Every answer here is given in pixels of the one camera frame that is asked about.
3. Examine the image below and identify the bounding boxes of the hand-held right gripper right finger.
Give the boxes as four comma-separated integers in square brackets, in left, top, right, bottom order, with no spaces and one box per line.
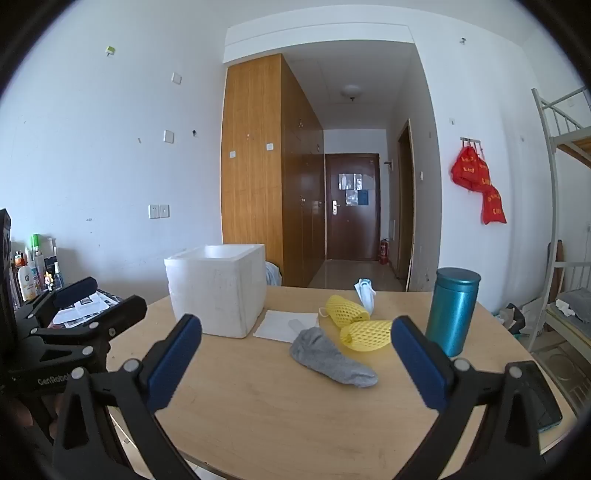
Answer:
[392,316,543,480]

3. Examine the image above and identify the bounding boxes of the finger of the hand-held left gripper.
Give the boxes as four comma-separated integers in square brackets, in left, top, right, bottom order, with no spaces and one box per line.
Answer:
[16,277,99,333]
[28,295,148,370]

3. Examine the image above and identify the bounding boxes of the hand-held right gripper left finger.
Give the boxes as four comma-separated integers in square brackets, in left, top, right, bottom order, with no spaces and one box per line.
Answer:
[52,314,204,480]

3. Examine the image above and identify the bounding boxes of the yellow foam fruit net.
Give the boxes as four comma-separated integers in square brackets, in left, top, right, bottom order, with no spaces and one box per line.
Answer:
[323,295,372,329]
[339,318,395,353]

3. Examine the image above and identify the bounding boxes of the white foam box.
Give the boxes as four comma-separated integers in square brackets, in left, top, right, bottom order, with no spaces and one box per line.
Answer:
[164,244,267,340]

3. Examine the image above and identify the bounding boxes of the blue face mask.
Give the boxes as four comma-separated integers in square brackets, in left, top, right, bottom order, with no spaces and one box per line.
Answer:
[354,278,376,319]

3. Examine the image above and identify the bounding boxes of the grey sock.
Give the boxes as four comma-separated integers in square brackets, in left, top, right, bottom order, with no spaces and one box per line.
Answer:
[289,327,379,388]

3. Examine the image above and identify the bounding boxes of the white tissue paper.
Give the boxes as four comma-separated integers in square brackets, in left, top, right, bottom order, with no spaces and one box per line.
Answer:
[252,309,319,343]

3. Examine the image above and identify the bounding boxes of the printed newspaper sheets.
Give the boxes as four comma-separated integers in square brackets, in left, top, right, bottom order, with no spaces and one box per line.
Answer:
[53,293,123,329]

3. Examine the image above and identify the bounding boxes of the white lotion bottle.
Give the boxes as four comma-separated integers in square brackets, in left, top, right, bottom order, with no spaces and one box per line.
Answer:
[17,258,40,301]

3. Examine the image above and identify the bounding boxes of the green cap spray can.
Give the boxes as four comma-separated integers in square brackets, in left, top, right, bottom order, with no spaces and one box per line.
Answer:
[31,234,46,278]

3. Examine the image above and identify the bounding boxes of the teal metal canister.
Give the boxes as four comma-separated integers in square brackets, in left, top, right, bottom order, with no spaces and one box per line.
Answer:
[425,267,482,358]

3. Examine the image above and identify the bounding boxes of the floor clutter pile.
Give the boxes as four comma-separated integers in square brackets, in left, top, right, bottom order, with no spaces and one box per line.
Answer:
[493,295,546,342]

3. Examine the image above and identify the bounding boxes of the black smartphone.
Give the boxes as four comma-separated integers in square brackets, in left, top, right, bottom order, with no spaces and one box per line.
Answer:
[521,361,563,433]

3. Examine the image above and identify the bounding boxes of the brown entrance door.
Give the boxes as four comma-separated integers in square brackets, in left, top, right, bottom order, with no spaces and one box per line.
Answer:
[324,153,380,261]

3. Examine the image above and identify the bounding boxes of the brown side room door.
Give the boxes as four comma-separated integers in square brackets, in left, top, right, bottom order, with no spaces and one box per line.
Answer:
[396,119,415,283]

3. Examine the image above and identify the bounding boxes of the leaning wooden board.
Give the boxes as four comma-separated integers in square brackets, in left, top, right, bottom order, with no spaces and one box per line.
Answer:
[549,240,565,296]

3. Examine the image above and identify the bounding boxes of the grey bedding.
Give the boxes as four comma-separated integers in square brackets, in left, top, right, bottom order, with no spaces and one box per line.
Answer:
[556,288,591,320]

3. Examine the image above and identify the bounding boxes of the red plastic bag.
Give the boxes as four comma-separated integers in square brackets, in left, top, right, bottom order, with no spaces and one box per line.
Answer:
[481,185,507,225]
[475,157,493,192]
[451,147,479,191]

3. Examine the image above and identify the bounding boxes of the door notice papers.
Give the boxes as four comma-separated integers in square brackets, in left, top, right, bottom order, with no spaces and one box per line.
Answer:
[338,173,370,206]

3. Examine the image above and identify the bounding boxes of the wooden wardrobe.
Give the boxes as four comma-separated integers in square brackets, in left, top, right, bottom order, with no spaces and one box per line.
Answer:
[221,53,326,288]

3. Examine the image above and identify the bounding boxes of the metal bunk bed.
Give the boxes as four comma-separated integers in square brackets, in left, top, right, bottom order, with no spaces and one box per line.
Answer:
[531,88,591,354]

